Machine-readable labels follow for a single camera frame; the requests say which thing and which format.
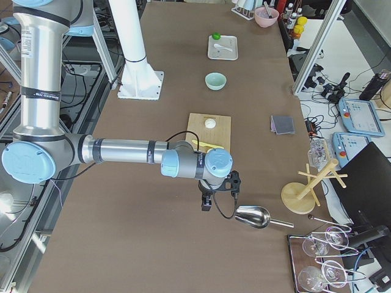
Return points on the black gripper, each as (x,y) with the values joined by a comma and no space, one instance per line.
(204,192)

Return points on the white steamed bun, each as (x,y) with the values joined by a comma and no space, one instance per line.
(210,123)

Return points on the white plastic spoon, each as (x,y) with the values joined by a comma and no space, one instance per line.
(218,46)

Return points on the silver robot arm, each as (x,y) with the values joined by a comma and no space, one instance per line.
(40,148)

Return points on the mint green bowl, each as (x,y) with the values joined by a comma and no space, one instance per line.
(215,81)

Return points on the pink bowl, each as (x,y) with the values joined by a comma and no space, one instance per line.
(262,18)

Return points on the metal scoop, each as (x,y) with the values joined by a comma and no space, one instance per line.
(257,217)

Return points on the yellow plastic knife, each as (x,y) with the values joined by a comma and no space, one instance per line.
(204,144)

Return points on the wooden cutting board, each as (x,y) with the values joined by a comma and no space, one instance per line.
(220,135)

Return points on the wooden mug tree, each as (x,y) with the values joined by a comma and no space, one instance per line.
(300,198)

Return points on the grey folded cloth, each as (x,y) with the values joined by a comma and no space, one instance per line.
(282,124)

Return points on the clear plastic container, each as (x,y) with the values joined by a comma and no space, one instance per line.
(318,153)

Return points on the wine glass rack tray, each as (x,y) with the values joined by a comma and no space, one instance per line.
(316,261)

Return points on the lower blue teach pendant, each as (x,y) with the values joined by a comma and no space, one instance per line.
(347,145)

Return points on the blue teach pendant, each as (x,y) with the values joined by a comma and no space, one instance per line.
(360,117)
(347,145)

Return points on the cream rabbit tray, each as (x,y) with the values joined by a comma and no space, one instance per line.
(218,54)

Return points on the black monitor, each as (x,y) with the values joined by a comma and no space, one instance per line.
(366,197)

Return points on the green lime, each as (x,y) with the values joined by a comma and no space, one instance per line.
(216,36)

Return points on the upper blue teach pendant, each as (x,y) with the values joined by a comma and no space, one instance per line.
(360,117)

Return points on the yellow toy fruits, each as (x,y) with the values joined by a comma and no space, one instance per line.
(299,27)

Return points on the black water bottle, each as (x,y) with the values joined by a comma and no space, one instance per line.
(375,84)

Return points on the aluminium frame post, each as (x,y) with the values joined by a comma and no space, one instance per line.
(325,28)

